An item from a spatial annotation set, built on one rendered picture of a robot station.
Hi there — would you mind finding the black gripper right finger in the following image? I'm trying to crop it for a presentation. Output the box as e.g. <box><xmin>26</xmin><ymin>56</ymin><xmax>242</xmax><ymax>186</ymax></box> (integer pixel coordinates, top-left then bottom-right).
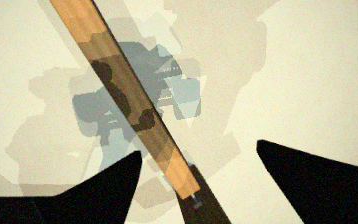
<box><xmin>256</xmin><ymin>139</ymin><xmax>358</xmax><ymax>224</ymax></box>

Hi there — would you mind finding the brown wooden post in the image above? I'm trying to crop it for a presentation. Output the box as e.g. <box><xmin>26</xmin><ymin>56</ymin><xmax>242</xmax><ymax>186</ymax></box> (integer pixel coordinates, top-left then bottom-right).
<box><xmin>175</xmin><ymin>165</ymin><xmax>232</xmax><ymax>224</ymax></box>

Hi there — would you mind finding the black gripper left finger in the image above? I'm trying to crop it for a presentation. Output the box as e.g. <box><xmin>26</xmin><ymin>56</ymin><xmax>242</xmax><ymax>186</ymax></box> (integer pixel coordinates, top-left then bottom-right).
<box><xmin>0</xmin><ymin>151</ymin><xmax>142</xmax><ymax>224</ymax></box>

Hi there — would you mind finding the brown wooden plank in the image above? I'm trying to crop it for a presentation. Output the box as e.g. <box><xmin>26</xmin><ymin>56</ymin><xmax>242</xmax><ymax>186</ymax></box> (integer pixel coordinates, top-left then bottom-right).
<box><xmin>49</xmin><ymin>0</ymin><xmax>201</xmax><ymax>203</ymax></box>

